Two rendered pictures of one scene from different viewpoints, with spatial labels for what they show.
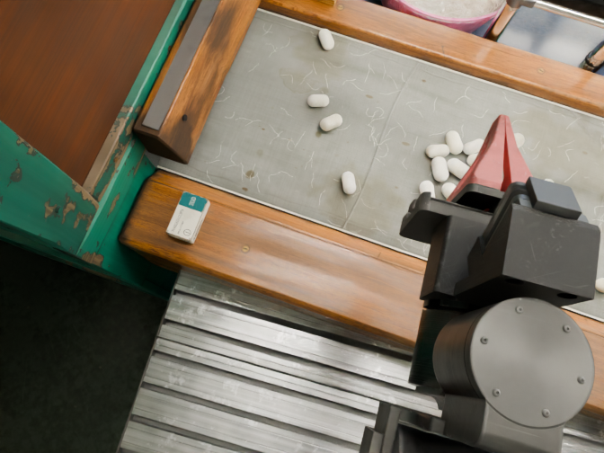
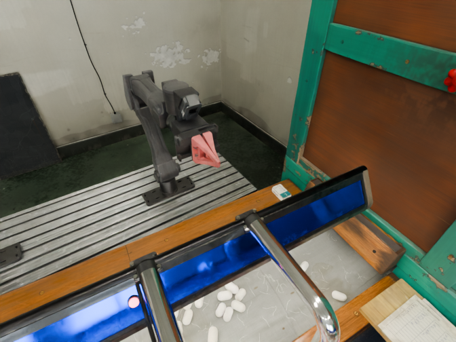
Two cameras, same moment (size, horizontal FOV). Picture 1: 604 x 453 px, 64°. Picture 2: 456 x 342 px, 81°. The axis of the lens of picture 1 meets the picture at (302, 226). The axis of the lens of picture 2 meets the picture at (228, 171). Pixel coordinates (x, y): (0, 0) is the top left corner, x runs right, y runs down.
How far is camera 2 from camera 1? 65 cm
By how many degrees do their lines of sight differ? 62
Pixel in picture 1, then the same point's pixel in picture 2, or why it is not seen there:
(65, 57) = (332, 136)
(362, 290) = (214, 220)
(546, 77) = not seen: outside the picture
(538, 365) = (174, 85)
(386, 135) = (266, 283)
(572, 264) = (180, 91)
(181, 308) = not seen: hidden behind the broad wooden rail
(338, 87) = not seen: hidden behind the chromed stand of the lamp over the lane
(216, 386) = (226, 190)
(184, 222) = (279, 188)
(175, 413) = (229, 179)
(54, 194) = (298, 137)
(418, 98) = (275, 315)
